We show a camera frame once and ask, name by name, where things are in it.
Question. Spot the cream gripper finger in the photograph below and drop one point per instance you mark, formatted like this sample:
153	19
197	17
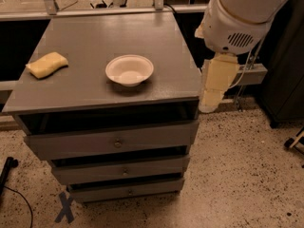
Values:
210	99

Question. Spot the grey drawer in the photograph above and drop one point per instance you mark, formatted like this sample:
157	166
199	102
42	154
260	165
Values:
151	187
120	170
84	144

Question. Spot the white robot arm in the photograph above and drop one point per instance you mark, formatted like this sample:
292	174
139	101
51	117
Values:
230	28

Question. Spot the grey drawer cabinet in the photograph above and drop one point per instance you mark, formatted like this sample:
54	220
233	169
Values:
80	97

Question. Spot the grey bottom drawer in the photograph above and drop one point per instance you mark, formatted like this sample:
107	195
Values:
151	187

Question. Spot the grey top drawer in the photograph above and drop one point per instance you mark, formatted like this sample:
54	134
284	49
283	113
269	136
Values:
84	144

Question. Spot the grey power strip box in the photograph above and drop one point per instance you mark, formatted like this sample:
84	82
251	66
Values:
251	75

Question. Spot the dark cabinet at right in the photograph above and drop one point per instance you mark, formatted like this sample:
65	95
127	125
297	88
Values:
281	93

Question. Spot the white paper bowl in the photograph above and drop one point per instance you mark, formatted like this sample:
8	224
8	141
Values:
129	70

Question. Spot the black caster wheel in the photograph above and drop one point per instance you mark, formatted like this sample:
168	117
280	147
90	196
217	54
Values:
291	143

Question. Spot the yellow sponge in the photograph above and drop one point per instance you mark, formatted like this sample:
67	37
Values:
47	65

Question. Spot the blue tape cross mark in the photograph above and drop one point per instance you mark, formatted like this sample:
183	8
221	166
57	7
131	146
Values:
65	211

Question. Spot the black stand foot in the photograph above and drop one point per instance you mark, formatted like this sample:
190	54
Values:
11	162

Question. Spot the metal railing frame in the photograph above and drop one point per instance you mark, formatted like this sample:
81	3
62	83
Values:
95	7

